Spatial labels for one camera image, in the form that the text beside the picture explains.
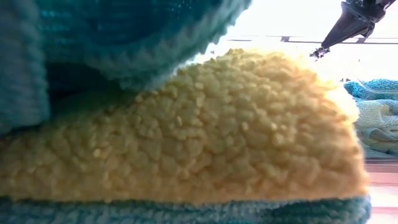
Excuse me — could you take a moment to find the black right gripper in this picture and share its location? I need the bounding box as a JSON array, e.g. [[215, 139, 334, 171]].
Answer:
[[321, 0, 398, 49]]

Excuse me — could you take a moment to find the yellow microfiber towel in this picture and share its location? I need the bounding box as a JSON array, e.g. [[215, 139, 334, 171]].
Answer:
[[0, 47, 370, 203]]

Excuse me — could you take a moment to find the clear plastic basket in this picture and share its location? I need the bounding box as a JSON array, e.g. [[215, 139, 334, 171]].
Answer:
[[341, 77, 398, 161]]

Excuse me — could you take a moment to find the blue microfiber towel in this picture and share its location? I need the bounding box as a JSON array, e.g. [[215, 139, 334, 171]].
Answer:
[[343, 78, 398, 102], [0, 0, 373, 224], [354, 99, 398, 158]]

